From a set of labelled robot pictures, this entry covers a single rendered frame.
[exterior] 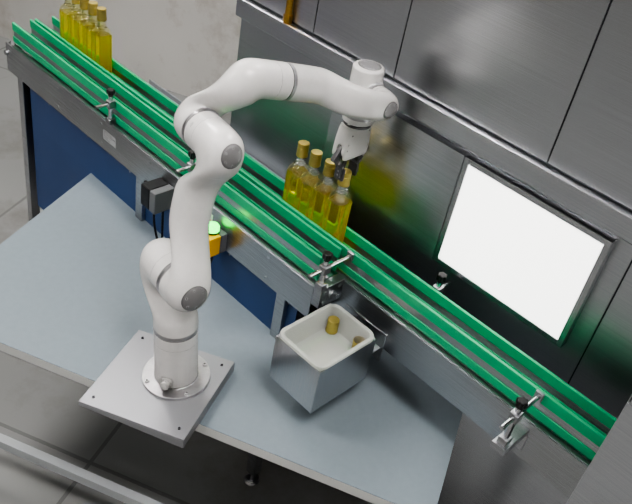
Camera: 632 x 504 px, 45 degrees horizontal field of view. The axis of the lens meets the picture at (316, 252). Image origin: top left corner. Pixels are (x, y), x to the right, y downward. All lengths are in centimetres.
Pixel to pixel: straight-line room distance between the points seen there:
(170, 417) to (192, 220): 57
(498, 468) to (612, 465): 80
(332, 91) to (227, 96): 28
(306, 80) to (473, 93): 44
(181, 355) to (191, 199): 48
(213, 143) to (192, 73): 356
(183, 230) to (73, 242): 92
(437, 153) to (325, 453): 86
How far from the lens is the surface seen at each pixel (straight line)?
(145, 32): 535
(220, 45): 511
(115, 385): 223
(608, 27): 181
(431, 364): 211
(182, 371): 215
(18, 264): 266
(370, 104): 191
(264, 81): 178
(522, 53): 192
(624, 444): 167
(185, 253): 188
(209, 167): 174
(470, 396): 208
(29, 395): 326
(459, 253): 214
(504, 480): 248
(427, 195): 214
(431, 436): 228
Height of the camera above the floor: 242
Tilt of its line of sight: 37 degrees down
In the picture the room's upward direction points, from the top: 12 degrees clockwise
